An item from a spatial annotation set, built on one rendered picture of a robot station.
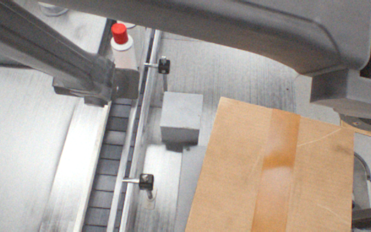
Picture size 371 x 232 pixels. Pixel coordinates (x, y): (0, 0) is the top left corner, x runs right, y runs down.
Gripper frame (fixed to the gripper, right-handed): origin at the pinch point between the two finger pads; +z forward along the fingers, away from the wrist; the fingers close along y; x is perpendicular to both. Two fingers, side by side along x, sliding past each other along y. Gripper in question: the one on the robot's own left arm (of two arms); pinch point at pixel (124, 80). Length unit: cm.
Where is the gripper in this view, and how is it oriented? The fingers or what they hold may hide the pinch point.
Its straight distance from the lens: 86.2
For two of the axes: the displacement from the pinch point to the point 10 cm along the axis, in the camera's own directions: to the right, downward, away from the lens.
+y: -9.9, -1.0, 0.3
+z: 0.4, -1.8, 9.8
